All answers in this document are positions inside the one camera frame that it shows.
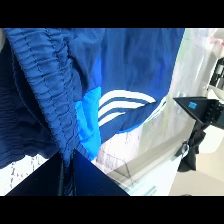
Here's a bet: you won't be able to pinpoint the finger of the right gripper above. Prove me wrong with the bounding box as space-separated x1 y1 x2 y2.
172 96 224 130

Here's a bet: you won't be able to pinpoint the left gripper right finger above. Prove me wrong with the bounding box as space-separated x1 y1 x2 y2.
72 148 130 197

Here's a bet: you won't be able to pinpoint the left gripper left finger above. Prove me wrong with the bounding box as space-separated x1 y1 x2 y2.
5 151 65 197

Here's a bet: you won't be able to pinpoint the black garment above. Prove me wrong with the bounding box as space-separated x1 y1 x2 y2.
177 120 208 173

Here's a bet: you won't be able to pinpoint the blue striped sports pants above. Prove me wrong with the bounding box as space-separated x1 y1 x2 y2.
0 27 186 197

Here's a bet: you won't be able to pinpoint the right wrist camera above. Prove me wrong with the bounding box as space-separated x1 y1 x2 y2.
211 57 224 87

